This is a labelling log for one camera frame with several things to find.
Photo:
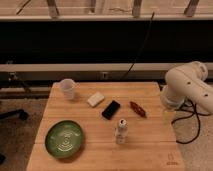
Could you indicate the black smartphone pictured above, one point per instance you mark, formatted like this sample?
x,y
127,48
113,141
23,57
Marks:
x,y
110,110

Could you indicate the clear plastic cup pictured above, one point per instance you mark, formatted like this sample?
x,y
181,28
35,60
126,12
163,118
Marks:
x,y
67,87

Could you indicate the green round plate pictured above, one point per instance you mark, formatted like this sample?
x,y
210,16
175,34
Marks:
x,y
64,139

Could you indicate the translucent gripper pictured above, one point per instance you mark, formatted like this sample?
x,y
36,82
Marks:
x,y
168,116

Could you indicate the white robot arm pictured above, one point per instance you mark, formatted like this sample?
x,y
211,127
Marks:
x,y
187,81

